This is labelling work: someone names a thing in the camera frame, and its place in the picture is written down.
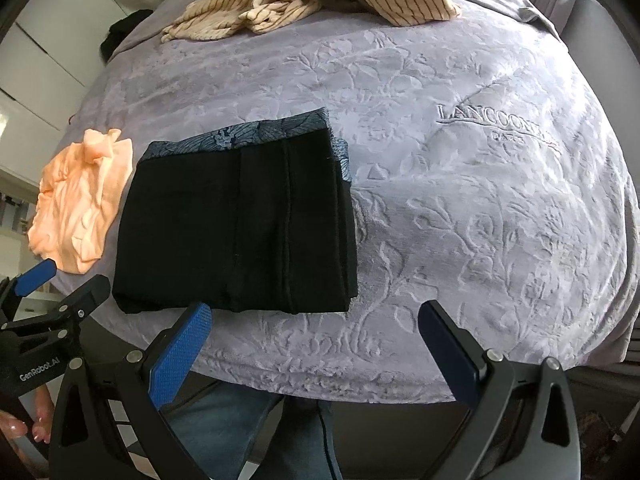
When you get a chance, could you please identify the white cabinet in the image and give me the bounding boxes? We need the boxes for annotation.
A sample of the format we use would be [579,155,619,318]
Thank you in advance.
[0,0,156,131]

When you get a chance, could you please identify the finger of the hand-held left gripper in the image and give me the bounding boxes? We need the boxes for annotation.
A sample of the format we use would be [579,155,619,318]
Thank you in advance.
[30,275,112,331]
[0,259,58,321]

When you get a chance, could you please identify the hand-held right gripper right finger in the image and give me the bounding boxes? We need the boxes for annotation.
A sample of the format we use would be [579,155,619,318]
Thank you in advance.
[417,300,583,480]

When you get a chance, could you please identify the lilac embossed blanket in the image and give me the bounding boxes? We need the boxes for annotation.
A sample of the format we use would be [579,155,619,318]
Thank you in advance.
[50,0,640,406]

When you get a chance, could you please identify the beige striped garment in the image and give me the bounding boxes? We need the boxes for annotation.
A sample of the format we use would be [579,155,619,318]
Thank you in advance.
[160,0,463,43]

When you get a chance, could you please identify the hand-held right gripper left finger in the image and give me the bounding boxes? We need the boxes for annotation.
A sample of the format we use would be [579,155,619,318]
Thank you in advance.
[47,301,251,480]

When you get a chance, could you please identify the black cloth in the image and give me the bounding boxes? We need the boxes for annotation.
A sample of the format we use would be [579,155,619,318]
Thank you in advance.
[100,9,153,61]

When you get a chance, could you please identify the person's left hand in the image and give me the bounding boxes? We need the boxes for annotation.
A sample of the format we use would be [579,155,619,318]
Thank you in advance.
[0,382,55,446]

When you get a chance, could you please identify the black pants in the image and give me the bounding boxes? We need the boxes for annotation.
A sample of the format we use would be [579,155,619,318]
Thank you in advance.
[112,107,361,316]

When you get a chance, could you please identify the person's legs in jeans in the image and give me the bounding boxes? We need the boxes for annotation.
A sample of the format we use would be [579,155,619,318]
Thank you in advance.
[160,380,346,480]

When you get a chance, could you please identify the orange garment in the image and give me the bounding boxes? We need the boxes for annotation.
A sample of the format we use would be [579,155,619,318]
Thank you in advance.
[27,128,133,276]

